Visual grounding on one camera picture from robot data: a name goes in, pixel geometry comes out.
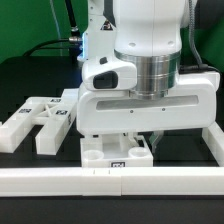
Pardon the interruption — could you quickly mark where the white chair back frame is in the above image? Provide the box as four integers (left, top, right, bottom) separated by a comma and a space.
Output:
0, 97, 77, 155

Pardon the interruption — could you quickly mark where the white marker base plate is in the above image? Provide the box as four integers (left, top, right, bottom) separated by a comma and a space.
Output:
61, 88, 79, 105

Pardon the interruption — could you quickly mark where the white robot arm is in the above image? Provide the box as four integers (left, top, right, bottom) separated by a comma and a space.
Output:
76, 0, 220, 152

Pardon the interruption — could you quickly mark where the black hanging cable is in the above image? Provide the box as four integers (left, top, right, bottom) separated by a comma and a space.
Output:
64, 0, 80, 38

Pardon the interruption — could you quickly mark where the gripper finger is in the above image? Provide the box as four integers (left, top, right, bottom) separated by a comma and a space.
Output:
149, 131, 164, 153
120, 133, 138, 149

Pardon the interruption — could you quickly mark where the black cable on table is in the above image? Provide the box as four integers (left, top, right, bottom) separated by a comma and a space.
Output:
22, 37, 83, 57

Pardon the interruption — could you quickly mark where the white chair seat part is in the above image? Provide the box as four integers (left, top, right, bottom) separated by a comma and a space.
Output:
80, 134, 153, 168

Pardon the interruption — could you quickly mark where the white front rail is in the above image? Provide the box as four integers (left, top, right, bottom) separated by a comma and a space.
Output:
0, 167, 224, 197

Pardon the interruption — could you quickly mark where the white right rail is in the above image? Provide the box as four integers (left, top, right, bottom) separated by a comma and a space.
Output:
202, 122, 224, 167

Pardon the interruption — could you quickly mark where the white rail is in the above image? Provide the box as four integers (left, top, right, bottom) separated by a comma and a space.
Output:
202, 122, 224, 167
0, 167, 224, 197

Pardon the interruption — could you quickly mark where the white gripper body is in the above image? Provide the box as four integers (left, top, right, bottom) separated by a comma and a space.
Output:
76, 72, 220, 136

